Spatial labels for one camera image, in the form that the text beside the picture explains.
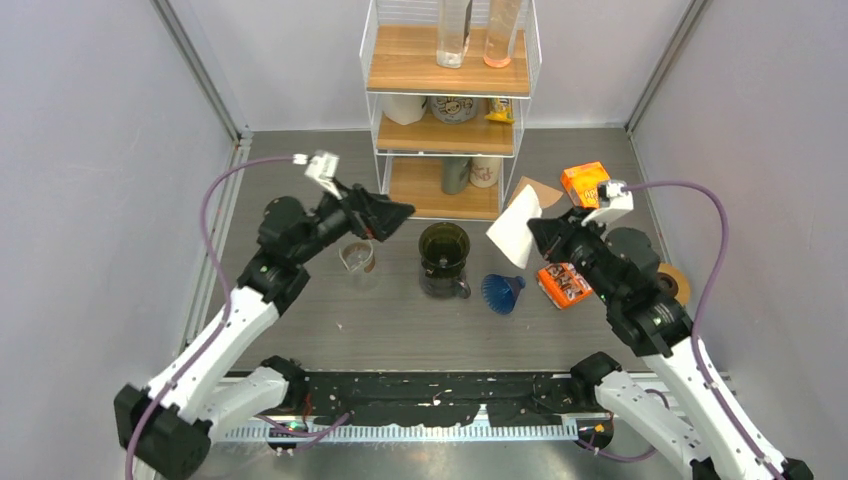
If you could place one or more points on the clear glass bottle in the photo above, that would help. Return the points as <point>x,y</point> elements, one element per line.
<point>453,32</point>

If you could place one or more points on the orange yellow box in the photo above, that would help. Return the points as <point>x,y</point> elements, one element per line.
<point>580,183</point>

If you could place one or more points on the white jug on shelf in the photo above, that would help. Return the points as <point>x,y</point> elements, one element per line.
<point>404,109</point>

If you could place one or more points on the yellow snack packet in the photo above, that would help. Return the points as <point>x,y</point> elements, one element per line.
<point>500,110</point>

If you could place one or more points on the brown paper coffee filter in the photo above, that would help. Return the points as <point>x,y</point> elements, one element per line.
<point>547,195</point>

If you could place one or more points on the cartoon printed round tin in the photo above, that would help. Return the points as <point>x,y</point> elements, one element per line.
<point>453,110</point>

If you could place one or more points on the white wire wooden shelf rack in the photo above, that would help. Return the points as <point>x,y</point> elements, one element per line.
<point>398,56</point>

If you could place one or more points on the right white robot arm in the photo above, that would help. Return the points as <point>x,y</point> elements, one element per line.
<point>715,439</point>

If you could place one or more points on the clear pink bottom bottle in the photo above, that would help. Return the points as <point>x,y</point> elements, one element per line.
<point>501,32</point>

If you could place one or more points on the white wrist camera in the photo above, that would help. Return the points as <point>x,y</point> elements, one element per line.
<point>614,201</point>
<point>321,168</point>

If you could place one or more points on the orange snack packet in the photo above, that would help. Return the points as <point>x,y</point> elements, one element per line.
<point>563,285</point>

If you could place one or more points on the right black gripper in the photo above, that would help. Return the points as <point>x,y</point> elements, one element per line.
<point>553,233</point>

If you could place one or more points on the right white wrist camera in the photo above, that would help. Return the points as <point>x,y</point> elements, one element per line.
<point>614,201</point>

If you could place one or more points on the brown tape roll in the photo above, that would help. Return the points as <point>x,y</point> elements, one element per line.
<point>673,282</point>

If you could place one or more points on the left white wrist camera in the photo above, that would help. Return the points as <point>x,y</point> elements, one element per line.
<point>321,168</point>

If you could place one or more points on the dark green coffee dripper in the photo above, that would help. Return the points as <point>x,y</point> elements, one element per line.
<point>444,248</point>

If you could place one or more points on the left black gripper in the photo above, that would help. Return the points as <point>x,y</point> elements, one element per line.
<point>371,214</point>

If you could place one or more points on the grey glass coffee server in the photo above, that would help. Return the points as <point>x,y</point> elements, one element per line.
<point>444,282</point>

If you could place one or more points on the clear glass beaker brown band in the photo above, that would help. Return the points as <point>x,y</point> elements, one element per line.
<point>359,261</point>

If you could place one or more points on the white paper coffee filter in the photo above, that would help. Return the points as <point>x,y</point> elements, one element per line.
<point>510,232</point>

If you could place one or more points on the blue plastic funnel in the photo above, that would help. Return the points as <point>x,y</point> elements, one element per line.
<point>501,292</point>

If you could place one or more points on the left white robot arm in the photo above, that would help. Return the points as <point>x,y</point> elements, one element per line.
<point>171,423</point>

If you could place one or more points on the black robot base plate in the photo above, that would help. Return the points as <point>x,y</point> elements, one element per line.
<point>439,406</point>

